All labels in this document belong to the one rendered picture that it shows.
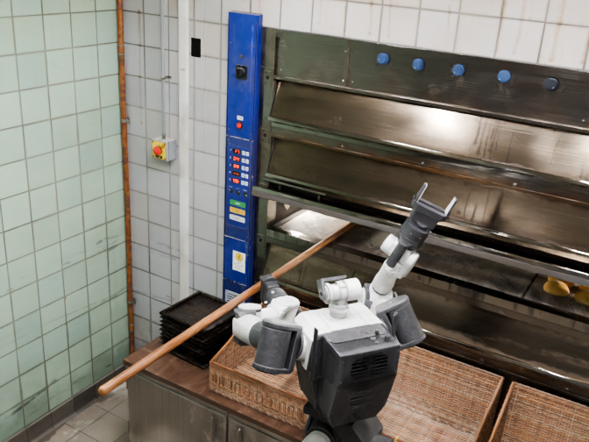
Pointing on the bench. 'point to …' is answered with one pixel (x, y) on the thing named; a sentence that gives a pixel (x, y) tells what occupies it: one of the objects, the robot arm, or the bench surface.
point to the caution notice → (238, 261)
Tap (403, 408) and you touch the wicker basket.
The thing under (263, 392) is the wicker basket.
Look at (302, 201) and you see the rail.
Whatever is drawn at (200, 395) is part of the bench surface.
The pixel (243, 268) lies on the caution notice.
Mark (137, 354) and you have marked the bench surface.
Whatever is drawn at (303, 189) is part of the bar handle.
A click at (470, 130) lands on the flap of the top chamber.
